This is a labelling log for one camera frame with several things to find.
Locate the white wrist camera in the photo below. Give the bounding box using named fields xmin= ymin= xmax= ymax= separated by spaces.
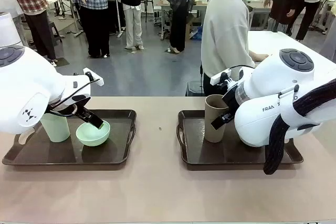
xmin=211 ymin=68 xmax=232 ymax=86
xmin=83 ymin=68 xmax=104 ymax=87

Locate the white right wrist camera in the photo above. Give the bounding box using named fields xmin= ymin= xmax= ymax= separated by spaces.
xmin=211 ymin=68 xmax=232 ymax=86

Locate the black step stool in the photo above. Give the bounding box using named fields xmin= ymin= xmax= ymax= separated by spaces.
xmin=47 ymin=20 xmax=64 ymax=44

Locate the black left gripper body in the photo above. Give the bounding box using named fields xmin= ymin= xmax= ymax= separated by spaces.
xmin=48 ymin=94 xmax=91 ymax=118

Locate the light green plastic bowl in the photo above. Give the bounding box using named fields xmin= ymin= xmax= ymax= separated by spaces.
xmin=76 ymin=120 xmax=111 ymax=146

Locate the person in grey sweater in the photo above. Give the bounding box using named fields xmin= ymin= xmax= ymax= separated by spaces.
xmin=201 ymin=0 xmax=270 ymax=96

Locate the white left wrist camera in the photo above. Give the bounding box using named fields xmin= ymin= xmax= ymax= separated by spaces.
xmin=83 ymin=68 xmax=104 ymax=87

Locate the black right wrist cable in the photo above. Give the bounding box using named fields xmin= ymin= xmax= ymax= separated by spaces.
xmin=227 ymin=65 xmax=254 ymax=74

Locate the white side table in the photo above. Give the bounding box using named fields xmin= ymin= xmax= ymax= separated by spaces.
xmin=248 ymin=31 xmax=336 ymax=65

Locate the dark brown serving tray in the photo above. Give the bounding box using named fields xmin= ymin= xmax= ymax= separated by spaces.
xmin=2 ymin=109 xmax=137 ymax=166
xmin=176 ymin=110 xmax=304 ymax=171

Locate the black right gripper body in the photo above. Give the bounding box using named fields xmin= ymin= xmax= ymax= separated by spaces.
xmin=222 ymin=87 xmax=238 ymax=116

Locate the person's left hand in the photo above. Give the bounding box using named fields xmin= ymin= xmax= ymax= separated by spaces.
xmin=250 ymin=52 xmax=270 ymax=62

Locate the brown plastic cup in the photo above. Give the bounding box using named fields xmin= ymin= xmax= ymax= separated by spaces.
xmin=204 ymin=94 xmax=229 ymax=143

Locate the light green plastic cup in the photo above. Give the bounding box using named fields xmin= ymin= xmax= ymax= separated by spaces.
xmin=39 ymin=112 xmax=71 ymax=143

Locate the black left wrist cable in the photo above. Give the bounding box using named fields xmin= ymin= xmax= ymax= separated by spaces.
xmin=48 ymin=78 xmax=100 ymax=118

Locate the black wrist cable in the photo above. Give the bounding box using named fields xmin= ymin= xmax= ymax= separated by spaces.
xmin=227 ymin=65 xmax=254 ymax=74
xmin=48 ymin=78 xmax=100 ymax=118

